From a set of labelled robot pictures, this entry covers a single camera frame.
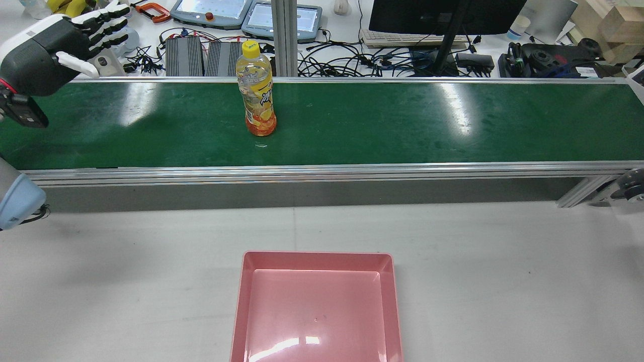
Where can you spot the black Huawei monitor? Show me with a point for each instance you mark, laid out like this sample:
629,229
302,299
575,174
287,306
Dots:
443,15

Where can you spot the pink plastic basket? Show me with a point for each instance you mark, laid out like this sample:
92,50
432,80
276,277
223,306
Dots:
317,311

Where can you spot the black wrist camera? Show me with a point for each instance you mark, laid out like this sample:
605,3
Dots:
22,110

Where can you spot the striped paper cup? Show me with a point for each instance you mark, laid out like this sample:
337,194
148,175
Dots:
518,27

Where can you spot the light wooden box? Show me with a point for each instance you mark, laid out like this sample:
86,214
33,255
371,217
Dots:
619,25

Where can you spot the white keyboard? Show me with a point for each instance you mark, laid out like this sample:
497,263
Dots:
402,38

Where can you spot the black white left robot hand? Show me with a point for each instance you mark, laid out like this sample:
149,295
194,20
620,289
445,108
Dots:
45,55

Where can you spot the aluminium profile post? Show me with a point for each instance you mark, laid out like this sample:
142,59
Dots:
284,40

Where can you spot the ribbed grey power box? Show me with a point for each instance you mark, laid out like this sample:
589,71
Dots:
224,59
183,55

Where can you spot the green conveyor belt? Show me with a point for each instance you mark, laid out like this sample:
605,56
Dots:
352,125

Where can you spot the grey plastic box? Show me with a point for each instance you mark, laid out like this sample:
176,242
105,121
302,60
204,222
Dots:
108,65

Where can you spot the black power adapter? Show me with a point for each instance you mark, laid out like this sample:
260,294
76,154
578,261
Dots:
475,61

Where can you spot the yellow banana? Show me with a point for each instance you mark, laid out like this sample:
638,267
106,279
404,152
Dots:
56,5
78,7

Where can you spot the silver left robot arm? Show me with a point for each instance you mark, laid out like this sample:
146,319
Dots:
15,196

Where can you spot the grey teach pendant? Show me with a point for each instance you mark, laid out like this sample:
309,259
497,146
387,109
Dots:
211,10
308,22

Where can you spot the white computer mouse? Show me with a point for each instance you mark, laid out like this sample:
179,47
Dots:
341,6

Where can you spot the orange clamp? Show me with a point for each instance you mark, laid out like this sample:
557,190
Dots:
151,10

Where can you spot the orange juice bottle yellow cap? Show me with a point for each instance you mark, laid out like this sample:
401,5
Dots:
256,85

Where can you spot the light blue headphones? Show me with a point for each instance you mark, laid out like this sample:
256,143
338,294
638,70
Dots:
133,38

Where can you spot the black metal flange part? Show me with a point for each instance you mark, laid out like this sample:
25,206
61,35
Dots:
548,55

